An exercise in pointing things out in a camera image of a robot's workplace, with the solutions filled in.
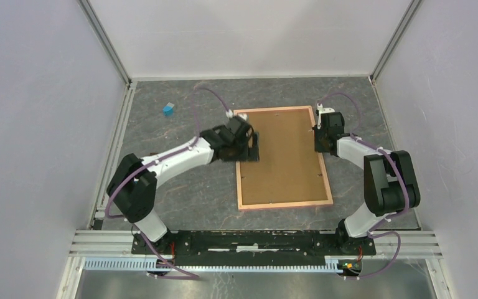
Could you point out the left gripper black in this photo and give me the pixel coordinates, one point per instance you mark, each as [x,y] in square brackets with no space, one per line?
[249,153]

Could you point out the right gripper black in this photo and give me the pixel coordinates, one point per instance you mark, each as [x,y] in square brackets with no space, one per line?
[318,148]

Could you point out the brown backing board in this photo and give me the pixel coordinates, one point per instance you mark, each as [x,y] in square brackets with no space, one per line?
[284,161]

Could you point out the pink wooden picture frame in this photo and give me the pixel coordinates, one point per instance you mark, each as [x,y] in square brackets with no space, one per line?
[284,205]

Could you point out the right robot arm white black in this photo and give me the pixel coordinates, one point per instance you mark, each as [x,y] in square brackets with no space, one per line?
[390,187]

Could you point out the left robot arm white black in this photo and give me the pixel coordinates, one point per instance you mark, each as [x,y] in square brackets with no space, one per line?
[132,189]

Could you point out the blue cube block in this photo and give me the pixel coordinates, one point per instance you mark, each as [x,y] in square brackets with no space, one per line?
[168,109]

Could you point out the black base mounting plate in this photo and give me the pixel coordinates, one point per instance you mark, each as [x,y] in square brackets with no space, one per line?
[238,248]

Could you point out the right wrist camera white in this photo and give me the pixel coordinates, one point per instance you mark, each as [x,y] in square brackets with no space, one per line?
[321,110]

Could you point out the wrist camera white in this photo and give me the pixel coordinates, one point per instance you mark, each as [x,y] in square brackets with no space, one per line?
[230,114]
[321,110]

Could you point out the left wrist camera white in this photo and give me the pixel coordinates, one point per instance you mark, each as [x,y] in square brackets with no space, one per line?
[230,114]

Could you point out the slotted cable duct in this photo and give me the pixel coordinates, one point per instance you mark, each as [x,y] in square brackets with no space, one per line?
[155,265]

